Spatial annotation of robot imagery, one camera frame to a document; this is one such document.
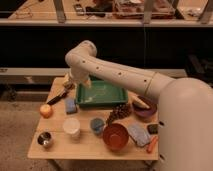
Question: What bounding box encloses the blue sponge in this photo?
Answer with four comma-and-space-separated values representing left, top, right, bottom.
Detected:
65, 98, 77, 114

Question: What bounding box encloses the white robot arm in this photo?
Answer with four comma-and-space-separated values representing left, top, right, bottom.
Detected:
65, 40, 213, 171

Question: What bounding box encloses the purple bowl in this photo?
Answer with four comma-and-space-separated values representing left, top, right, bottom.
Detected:
132, 96, 157, 122

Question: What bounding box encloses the red bowl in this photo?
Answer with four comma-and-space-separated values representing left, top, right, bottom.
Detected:
103, 123, 129, 151

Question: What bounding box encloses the green plastic tray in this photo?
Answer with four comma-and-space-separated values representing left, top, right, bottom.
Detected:
75, 80, 128, 107

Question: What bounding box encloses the dark pine cone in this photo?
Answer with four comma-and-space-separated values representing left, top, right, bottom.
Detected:
106, 104, 131, 125

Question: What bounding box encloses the wooden table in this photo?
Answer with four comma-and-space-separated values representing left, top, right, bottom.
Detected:
27, 77, 161, 161

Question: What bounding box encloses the blue round cup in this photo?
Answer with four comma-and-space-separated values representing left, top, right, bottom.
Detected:
90, 118, 105, 135

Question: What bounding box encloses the white cup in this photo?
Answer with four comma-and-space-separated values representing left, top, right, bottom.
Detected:
63, 118, 80, 138

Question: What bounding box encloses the grey cloth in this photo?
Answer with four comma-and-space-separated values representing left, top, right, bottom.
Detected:
127, 124, 151, 147

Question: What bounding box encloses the orange fruit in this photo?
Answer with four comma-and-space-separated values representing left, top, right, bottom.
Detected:
39, 104, 53, 118

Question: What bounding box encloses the orange carrot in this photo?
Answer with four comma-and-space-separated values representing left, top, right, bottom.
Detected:
146, 136, 158, 153

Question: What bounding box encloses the small metal cup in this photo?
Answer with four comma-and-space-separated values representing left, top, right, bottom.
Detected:
37, 132, 53, 148

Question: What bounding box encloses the black handled brush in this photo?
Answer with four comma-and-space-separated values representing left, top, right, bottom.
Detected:
47, 81, 75, 105

